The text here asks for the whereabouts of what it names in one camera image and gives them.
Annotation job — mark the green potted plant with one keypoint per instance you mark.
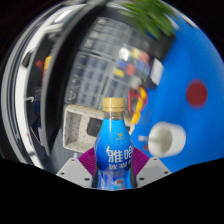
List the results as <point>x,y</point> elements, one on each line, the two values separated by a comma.
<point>150,16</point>

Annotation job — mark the white perforated tray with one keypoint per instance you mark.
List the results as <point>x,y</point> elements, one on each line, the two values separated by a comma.
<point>76,130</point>

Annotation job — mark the dark wall shelf unit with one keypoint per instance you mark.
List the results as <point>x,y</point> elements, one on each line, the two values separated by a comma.
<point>58,83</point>

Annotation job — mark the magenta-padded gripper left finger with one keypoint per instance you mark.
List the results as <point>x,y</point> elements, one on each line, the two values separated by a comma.
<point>72,172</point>

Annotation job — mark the white spoon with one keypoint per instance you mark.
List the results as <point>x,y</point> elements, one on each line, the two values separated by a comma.
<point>145,138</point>

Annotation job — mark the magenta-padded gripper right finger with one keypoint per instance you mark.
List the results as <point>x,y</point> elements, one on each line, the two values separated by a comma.
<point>153,171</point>

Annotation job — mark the black box with white label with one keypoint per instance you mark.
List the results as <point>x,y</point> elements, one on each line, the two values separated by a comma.
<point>156,71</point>

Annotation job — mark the blue drink bottle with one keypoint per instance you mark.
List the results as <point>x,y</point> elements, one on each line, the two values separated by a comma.
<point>114,150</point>

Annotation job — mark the yellow multimeter with red leads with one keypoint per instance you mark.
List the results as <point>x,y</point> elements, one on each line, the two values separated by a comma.
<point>138,110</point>

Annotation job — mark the flat round red coaster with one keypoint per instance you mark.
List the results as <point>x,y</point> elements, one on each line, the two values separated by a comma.
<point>196,93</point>

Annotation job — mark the grey small-parts drawer cabinet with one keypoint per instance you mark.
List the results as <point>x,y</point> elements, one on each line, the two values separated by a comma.
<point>106,36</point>
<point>86,78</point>
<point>115,90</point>

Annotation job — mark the flat black case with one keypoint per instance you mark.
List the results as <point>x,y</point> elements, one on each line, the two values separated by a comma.
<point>166,46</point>

